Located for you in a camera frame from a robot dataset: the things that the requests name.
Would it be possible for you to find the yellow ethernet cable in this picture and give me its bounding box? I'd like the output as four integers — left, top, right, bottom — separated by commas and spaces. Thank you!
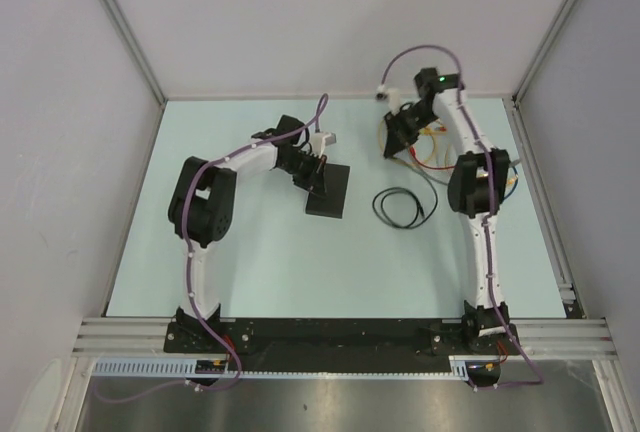
377, 119, 426, 171
417, 124, 521, 188

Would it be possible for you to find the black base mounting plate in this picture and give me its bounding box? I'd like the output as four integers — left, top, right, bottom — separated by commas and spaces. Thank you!
163, 318, 517, 370

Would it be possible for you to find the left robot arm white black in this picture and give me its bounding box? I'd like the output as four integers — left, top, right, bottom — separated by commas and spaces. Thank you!
168, 115, 336, 352

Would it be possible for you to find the left aluminium corner post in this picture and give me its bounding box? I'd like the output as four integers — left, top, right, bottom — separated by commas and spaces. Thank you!
98, 0, 167, 108

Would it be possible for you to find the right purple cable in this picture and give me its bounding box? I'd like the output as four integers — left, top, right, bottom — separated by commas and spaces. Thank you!
380, 44, 546, 392

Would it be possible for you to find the red ethernet cable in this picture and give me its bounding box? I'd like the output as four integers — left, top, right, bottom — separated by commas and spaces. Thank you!
407, 126, 459, 172

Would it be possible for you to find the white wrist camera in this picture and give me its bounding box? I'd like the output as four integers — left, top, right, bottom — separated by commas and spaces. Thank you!
375, 84, 402, 114
309, 132, 337, 156

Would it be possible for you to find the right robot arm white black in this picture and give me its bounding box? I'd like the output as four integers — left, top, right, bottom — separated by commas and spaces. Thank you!
376, 68, 513, 353

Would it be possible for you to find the black network switch box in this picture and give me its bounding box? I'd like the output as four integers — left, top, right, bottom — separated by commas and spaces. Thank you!
305, 164, 350, 219

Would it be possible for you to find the purple cable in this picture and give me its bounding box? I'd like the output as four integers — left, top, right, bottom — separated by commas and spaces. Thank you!
93, 92, 330, 402
380, 44, 546, 392

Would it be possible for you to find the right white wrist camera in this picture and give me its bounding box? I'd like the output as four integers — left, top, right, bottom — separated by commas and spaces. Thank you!
375, 84, 402, 114

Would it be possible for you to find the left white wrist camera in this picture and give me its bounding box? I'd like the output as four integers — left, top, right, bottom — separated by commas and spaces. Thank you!
309, 132, 337, 156

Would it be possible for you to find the right aluminium corner post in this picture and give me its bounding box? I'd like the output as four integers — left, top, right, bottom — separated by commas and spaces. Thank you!
511, 0, 579, 103

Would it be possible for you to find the right aluminium side rail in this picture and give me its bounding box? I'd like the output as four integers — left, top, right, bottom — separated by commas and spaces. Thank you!
503, 97, 585, 319

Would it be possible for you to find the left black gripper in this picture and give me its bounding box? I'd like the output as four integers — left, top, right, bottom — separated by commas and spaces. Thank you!
278, 150, 327, 198

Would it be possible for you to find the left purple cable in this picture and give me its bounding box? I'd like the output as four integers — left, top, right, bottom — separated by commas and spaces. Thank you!
93, 92, 330, 402

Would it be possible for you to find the aluminium front rail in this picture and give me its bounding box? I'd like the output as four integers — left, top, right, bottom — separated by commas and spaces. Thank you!
73, 318, 617, 359

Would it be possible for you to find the aluminium corner post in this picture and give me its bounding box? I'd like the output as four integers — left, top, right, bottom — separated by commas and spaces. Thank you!
98, 0, 167, 108
511, 0, 579, 103

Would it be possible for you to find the slotted cable duct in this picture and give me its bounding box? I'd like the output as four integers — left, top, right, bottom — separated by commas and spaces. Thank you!
93, 357, 468, 380

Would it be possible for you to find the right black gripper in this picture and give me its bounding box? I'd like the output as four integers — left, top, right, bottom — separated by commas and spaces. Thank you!
384, 104, 439, 159

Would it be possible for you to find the black ethernet cable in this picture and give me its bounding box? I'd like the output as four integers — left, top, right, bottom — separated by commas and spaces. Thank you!
372, 179, 440, 231

